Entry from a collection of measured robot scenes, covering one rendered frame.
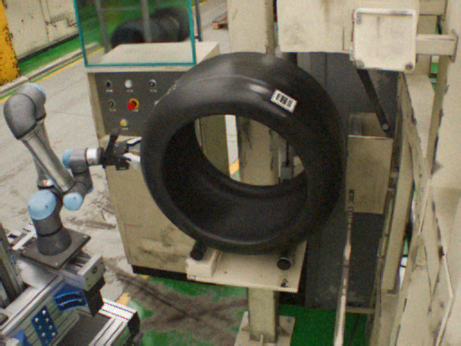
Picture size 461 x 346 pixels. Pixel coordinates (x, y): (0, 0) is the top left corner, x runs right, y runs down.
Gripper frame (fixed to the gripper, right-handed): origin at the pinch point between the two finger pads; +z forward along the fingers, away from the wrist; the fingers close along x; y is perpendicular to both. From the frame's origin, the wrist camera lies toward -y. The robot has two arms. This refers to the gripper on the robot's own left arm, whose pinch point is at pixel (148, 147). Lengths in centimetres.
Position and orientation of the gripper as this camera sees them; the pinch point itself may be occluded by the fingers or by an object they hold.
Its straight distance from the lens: 182.8
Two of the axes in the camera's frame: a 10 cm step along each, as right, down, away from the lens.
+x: 0.3, 6.2, -7.9
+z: 10.0, -0.7, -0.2
